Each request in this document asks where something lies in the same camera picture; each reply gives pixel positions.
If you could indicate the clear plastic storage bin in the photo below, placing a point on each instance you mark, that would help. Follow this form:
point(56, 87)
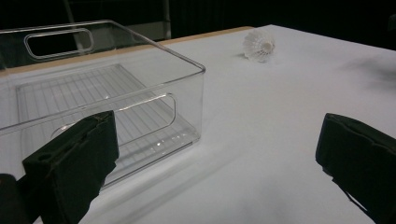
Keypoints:
point(186, 93)

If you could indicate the white table sheet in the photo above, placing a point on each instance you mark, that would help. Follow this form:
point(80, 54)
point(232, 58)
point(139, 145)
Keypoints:
point(264, 124)

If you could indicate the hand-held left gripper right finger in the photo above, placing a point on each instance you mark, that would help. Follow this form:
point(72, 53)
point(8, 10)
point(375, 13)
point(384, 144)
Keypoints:
point(361, 158)

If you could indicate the white plastic shuttlecock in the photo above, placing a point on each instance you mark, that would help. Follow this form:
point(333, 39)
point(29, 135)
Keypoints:
point(259, 45)

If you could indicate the white metal stand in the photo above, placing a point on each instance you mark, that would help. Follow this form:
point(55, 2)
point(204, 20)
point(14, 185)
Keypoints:
point(152, 29)

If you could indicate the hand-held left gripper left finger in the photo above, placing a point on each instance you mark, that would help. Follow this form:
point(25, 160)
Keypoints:
point(71, 161)

